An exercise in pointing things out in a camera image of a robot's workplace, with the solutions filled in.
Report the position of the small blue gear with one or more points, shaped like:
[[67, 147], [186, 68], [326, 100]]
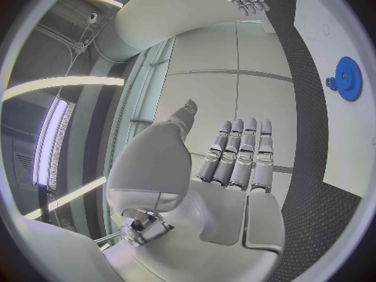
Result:
[[330, 82]]

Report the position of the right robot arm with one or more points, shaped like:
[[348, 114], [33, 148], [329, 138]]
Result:
[[164, 16]]

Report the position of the white task board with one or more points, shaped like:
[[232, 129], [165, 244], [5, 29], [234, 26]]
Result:
[[337, 134]]

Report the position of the glowing light bar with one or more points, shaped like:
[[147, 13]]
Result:
[[50, 143]]

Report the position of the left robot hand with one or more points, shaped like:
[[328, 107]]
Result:
[[164, 164]]

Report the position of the large blue gear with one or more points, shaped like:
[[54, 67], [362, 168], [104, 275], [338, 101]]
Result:
[[349, 80]]

